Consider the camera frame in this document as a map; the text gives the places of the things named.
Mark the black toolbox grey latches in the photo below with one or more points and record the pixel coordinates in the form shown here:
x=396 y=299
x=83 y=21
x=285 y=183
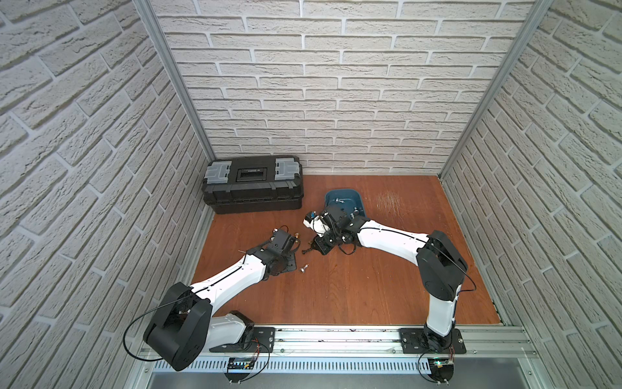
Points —
x=254 y=184

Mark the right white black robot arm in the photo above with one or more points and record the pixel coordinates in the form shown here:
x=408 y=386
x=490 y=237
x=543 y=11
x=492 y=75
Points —
x=441 y=266

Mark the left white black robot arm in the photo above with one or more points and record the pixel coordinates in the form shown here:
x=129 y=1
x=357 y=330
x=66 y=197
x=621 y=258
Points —
x=184 y=325

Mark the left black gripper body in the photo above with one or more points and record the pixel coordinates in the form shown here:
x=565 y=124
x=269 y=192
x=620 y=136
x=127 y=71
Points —
x=289 y=262

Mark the left controller board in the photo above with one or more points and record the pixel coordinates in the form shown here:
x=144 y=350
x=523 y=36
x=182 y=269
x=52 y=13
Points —
x=239 y=369

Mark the controller board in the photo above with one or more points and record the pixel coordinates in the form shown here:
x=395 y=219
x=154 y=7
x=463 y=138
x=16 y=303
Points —
x=441 y=370
x=239 y=369

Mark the aluminium front rail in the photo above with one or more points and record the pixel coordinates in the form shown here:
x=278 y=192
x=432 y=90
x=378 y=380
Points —
x=342 y=341

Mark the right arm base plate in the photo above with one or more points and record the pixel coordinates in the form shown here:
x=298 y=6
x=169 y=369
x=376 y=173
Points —
x=418 y=340

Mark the teal plastic storage bin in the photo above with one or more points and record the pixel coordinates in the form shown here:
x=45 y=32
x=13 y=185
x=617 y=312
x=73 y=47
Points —
x=352 y=206

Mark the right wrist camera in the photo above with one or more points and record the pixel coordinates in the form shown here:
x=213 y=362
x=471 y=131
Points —
x=314 y=222

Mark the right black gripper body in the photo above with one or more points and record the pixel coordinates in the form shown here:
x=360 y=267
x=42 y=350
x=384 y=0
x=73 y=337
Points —
x=330 y=239

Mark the right controller board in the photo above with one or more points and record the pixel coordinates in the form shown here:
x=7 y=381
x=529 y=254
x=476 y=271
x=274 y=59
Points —
x=441 y=370

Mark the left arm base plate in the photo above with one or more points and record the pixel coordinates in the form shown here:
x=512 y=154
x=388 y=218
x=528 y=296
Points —
x=259 y=338

